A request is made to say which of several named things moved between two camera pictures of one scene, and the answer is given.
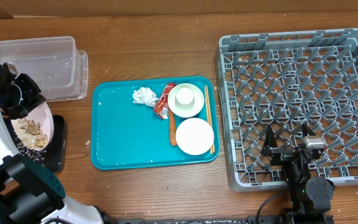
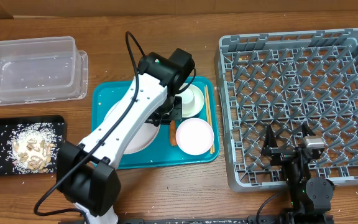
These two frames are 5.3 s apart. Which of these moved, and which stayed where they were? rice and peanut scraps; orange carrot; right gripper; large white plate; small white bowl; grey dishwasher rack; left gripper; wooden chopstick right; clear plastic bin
Moved: left gripper; rice and peanut scraps; large white plate
Stayed: clear plastic bin; wooden chopstick right; grey dishwasher rack; small white bowl; orange carrot; right gripper
